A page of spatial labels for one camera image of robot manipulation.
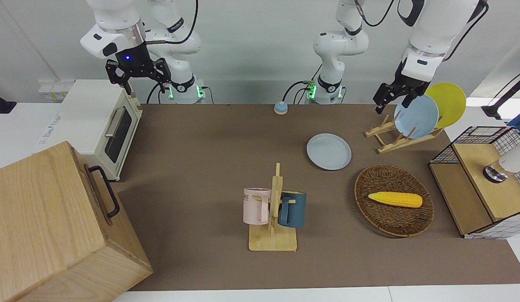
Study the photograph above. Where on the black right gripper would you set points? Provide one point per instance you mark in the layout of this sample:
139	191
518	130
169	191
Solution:
134	61

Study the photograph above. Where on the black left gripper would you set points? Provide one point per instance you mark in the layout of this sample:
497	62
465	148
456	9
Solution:
408	86

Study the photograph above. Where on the gray plate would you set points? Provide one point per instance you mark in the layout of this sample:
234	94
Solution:
329	152

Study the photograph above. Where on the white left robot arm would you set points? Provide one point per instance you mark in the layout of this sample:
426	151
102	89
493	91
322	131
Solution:
436	25

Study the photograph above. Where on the light blue plate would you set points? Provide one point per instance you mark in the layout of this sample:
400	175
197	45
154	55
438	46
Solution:
419	117

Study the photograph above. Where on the wooden plate rack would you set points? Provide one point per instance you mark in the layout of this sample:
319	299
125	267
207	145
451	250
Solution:
394	144

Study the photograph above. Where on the yellow plate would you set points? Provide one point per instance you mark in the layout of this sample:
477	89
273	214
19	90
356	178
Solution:
450	100

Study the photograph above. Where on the cream toaster oven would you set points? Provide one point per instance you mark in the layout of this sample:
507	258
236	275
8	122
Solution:
87	113

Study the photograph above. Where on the yellow corn cob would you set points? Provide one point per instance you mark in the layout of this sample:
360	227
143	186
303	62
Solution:
396	199

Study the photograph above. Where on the brown table mat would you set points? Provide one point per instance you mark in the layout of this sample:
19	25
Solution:
201	167

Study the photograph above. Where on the small blue bell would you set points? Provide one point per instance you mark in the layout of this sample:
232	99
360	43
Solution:
280	108

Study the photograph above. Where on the brown wicker basket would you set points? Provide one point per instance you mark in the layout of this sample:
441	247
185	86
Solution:
390	220

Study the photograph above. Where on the white cylinder bottle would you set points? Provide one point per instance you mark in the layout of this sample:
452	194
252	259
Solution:
513	161

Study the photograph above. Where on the dark blue mug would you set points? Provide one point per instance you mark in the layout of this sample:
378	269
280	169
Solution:
295	209

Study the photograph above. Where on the pink mug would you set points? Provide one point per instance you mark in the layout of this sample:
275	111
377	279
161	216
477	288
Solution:
255	207

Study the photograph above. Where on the wooden mug tree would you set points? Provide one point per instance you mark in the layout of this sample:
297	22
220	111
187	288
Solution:
272	241

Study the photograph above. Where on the wooden cabinet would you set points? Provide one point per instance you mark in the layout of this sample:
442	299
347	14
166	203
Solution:
41	235

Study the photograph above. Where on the white wall socket box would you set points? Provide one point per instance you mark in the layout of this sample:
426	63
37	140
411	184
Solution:
54	90

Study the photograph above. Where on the black camera stand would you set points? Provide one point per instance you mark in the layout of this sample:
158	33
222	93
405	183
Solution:
495	110
1	105

